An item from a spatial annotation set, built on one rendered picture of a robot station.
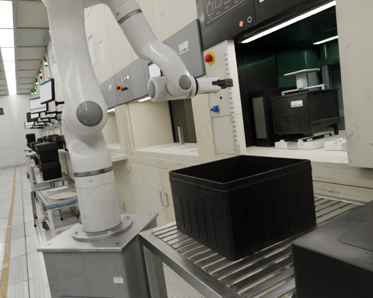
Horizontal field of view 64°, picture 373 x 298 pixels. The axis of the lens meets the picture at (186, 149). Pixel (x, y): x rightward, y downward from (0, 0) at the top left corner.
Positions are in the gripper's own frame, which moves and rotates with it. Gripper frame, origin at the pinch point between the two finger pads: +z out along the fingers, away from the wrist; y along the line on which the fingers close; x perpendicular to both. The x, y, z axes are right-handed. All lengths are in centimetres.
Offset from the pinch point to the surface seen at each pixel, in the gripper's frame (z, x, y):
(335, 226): -30, -33, 64
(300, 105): 34.0, -12.4, 6.7
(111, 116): 44, 5, -317
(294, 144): 34.0, -29.6, 1.5
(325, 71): 98, 6, -25
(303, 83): 43.2, -2.7, 1.9
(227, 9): 14.0, 33.0, -10.5
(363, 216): -23, -33, 65
